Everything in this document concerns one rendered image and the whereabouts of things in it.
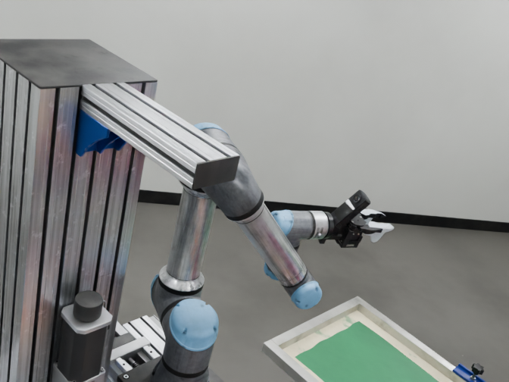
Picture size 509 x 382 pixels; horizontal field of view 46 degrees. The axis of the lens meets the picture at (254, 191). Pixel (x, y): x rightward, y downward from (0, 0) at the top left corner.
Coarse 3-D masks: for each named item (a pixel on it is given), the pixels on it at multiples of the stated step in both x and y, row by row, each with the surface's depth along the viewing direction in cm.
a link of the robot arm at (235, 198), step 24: (240, 168) 127; (216, 192) 126; (240, 192) 126; (240, 216) 128; (264, 216) 132; (264, 240) 135; (288, 240) 141; (288, 264) 141; (288, 288) 147; (312, 288) 146
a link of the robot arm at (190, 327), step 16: (176, 304) 145; (192, 304) 146; (176, 320) 141; (192, 320) 142; (208, 320) 143; (176, 336) 140; (192, 336) 139; (208, 336) 141; (176, 352) 142; (192, 352) 141; (208, 352) 144; (176, 368) 143; (192, 368) 143
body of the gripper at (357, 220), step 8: (328, 216) 159; (360, 216) 165; (352, 224) 161; (360, 224) 162; (328, 232) 159; (336, 232) 164; (344, 232) 163; (352, 232) 162; (360, 232) 164; (320, 240) 163; (336, 240) 166; (344, 240) 163; (352, 240) 166; (360, 240) 166
